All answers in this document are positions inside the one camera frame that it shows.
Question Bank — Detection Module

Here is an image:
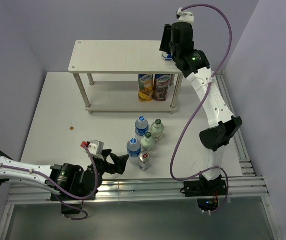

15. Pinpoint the blue label water bottle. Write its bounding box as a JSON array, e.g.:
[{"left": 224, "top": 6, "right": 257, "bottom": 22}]
[
  {"left": 126, "top": 138, "right": 141, "bottom": 165},
  {"left": 135, "top": 116, "right": 149, "bottom": 141}
]

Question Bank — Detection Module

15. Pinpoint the dark red berry juice carton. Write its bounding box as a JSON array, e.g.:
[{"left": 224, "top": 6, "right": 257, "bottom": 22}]
[{"left": 153, "top": 74, "right": 171, "bottom": 101}]

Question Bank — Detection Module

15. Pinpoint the near green cap soda bottle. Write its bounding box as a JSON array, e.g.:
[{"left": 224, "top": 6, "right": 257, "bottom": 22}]
[{"left": 141, "top": 132, "right": 155, "bottom": 153}]

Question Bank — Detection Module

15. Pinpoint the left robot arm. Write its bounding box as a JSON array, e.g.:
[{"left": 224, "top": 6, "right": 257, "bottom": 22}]
[{"left": 0, "top": 149, "right": 129, "bottom": 200}]

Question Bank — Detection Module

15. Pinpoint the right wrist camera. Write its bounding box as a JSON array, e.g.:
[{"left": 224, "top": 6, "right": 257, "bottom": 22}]
[{"left": 176, "top": 8, "right": 194, "bottom": 25}]

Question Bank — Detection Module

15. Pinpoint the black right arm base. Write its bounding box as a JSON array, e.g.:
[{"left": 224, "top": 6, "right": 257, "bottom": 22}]
[{"left": 180, "top": 176, "right": 229, "bottom": 214}]

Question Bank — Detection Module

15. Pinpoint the Red Bull can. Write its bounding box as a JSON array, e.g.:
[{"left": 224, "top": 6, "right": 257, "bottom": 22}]
[
  {"left": 138, "top": 151, "right": 150, "bottom": 171},
  {"left": 161, "top": 51, "right": 172, "bottom": 61}
]

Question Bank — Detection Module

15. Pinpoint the aluminium rail frame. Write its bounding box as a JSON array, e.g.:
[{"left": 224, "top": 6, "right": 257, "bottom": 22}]
[{"left": 0, "top": 72, "right": 283, "bottom": 240}]

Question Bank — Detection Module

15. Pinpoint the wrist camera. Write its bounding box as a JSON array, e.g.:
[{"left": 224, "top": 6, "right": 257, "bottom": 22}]
[
  {"left": 176, "top": 8, "right": 194, "bottom": 25},
  {"left": 80, "top": 140, "right": 104, "bottom": 156}
]

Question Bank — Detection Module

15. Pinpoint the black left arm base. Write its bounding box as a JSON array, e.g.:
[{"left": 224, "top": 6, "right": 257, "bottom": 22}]
[{"left": 50, "top": 185, "right": 94, "bottom": 215}]

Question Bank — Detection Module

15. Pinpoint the yellow pineapple juice carton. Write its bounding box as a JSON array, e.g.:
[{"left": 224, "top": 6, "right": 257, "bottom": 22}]
[{"left": 138, "top": 74, "right": 154, "bottom": 102}]

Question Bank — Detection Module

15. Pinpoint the white two-tier shelf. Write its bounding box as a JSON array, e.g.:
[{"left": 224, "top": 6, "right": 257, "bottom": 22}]
[{"left": 68, "top": 40, "right": 182, "bottom": 114}]

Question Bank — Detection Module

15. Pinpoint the far green cap soda bottle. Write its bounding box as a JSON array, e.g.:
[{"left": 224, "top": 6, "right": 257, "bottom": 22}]
[{"left": 150, "top": 119, "right": 164, "bottom": 141}]

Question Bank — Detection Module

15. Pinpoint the green cap soda bottle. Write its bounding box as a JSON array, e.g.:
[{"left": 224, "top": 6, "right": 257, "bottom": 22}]
[
  {"left": 150, "top": 119, "right": 164, "bottom": 141},
  {"left": 141, "top": 132, "right": 155, "bottom": 153}
]

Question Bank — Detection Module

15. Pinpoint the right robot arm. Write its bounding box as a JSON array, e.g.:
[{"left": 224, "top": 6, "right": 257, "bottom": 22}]
[{"left": 160, "top": 22, "right": 242, "bottom": 195}]

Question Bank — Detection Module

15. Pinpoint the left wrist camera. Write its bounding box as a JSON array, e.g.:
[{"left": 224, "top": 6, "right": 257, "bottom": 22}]
[{"left": 80, "top": 140, "right": 104, "bottom": 156}]

